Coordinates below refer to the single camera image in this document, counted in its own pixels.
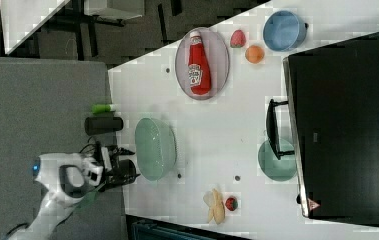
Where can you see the black cylinder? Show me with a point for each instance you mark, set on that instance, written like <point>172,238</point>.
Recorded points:
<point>126,172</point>
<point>102,125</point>

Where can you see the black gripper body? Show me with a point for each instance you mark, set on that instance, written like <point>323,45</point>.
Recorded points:
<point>116,172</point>

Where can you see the black cylinder upper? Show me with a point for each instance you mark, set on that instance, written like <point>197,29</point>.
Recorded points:
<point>102,125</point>

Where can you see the red ketchup bottle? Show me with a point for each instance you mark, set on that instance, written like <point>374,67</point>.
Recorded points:
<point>198,66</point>

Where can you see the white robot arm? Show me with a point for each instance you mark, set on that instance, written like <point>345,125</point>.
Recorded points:
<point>72,180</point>

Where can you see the green mug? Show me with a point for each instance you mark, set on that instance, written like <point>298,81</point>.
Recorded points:
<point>277,169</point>

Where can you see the red strawberry toy near banana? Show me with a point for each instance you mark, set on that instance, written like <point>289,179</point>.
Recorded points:
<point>231,203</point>

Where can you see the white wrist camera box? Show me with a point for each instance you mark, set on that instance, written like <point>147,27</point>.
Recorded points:
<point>92,171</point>

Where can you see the black cylinder lower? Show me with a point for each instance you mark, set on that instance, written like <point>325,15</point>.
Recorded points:
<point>126,172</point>

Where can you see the black toaster oven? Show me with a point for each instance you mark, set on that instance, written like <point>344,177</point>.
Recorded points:
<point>333,102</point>

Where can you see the orange toy fruit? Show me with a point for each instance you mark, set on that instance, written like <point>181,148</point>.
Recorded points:
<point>254,54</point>

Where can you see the green marker pen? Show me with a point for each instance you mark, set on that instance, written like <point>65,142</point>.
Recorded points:
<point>103,108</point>

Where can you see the peeled banana toy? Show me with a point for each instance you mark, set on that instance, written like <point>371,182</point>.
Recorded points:
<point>213,199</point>

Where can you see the purple round plate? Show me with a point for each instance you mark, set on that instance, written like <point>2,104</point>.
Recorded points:
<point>218,59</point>

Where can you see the blue cup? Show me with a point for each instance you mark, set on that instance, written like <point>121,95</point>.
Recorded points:
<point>284,31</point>

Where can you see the red strawberry toy near plate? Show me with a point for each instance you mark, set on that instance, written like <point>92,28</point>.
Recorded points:
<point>238,39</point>

